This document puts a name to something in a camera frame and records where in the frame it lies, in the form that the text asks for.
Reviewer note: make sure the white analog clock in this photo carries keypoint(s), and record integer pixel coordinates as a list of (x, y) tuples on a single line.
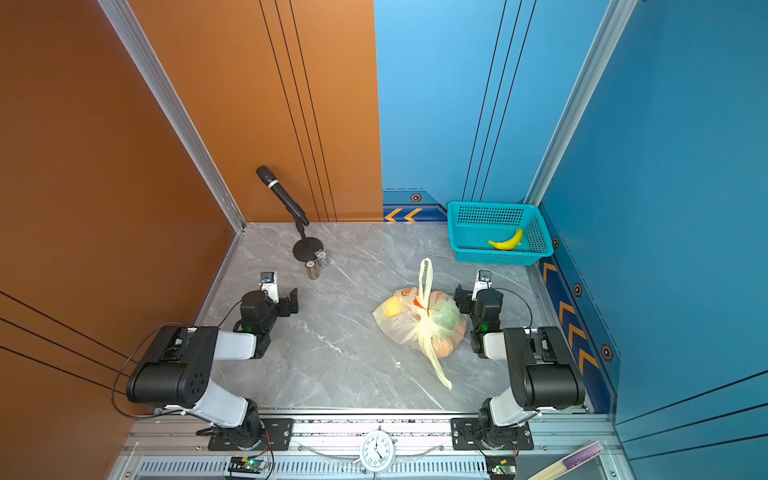
[(377, 452)]

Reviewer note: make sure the clear small jar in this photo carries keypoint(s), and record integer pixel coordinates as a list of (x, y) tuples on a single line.
[(322, 258)]

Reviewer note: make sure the aluminium front rail frame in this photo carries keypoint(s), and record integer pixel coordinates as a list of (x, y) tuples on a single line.
[(325, 445)]

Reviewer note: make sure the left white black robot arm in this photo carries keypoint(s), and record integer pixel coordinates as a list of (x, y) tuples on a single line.
[(175, 372)]

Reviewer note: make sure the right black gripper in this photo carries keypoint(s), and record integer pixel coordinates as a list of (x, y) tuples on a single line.
[(464, 301)]

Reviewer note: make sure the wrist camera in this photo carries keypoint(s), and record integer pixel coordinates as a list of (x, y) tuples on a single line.
[(483, 281), (268, 285)]

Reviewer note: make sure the green circuit board left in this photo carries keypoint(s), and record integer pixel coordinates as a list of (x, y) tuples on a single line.
[(248, 467)]

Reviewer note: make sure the yellow banana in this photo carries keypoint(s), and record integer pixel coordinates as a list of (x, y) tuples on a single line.
[(509, 244)]

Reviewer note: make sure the teal plastic basket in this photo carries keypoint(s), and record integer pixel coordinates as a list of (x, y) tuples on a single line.
[(472, 224)]

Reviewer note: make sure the black microphone on stand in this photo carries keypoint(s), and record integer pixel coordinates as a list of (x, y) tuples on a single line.
[(307, 247)]

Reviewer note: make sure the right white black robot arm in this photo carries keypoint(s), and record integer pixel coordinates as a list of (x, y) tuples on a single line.
[(542, 374)]

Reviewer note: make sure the circuit board right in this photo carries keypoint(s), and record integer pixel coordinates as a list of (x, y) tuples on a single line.
[(501, 468)]

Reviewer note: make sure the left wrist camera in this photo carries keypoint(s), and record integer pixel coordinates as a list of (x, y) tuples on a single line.
[(268, 285)]

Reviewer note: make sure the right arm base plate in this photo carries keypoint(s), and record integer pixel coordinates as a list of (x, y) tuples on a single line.
[(468, 434)]

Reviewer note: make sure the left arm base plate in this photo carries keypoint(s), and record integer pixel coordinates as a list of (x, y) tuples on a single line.
[(273, 434)]

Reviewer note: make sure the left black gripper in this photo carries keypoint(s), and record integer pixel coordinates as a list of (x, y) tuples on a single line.
[(285, 303)]

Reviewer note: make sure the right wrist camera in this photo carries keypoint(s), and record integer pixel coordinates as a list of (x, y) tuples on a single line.
[(483, 281)]

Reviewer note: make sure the yellowish printed plastic bag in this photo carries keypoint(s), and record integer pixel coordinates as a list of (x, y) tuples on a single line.
[(424, 319)]

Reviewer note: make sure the purple beige booklet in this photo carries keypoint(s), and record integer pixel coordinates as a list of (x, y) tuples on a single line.
[(570, 462)]

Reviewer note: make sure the brown small jar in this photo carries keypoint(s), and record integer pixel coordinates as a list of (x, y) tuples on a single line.
[(312, 270)]

